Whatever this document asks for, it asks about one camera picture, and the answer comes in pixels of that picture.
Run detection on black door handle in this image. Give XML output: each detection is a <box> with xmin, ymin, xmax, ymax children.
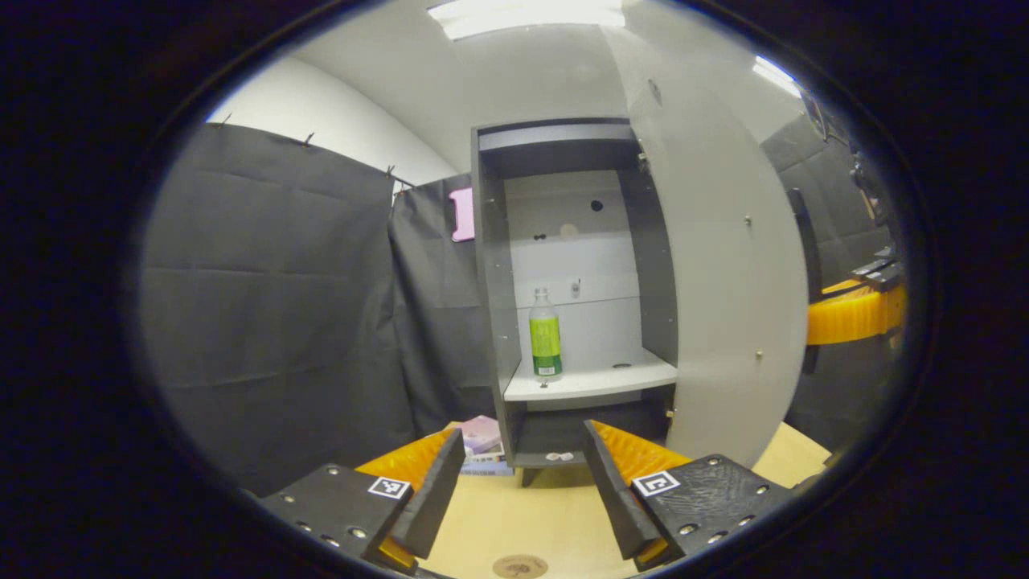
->
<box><xmin>788</xmin><ymin>187</ymin><xmax>823</xmax><ymax>376</ymax></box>

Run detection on pink box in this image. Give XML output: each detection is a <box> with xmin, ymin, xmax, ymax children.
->
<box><xmin>459</xmin><ymin>415</ymin><xmax>505</xmax><ymax>458</ymax></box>

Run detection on black backdrop cloth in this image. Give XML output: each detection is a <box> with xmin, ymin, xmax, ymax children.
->
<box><xmin>138</xmin><ymin>121</ymin><xmax>906</xmax><ymax>493</ymax></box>

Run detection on white cabinet shelf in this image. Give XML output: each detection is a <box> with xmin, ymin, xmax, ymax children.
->
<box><xmin>503</xmin><ymin>352</ymin><xmax>679</xmax><ymax>402</ymax></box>

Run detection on round brown coaster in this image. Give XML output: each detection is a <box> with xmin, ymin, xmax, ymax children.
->
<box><xmin>492</xmin><ymin>554</ymin><xmax>550</xmax><ymax>579</ymax></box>

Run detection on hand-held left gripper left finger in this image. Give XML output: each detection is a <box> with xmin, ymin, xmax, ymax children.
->
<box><xmin>259</xmin><ymin>428</ymin><xmax>467</xmax><ymax>577</ymax></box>

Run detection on ceiling light panel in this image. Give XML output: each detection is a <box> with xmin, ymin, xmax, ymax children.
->
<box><xmin>426</xmin><ymin>0</ymin><xmax>627</xmax><ymax>42</ymax></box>
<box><xmin>752</xmin><ymin>55</ymin><xmax>802</xmax><ymax>98</ymax></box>

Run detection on green label bottle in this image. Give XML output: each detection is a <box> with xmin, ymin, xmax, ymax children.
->
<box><xmin>528</xmin><ymin>287</ymin><xmax>564</xmax><ymax>380</ymax></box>

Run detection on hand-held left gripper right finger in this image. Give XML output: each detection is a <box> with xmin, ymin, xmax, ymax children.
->
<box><xmin>582</xmin><ymin>420</ymin><xmax>797</xmax><ymax>573</ymax></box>

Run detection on light grey cabinet door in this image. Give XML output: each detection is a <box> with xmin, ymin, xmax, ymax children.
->
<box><xmin>601</xmin><ymin>0</ymin><xmax>813</xmax><ymax>469</ymax></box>

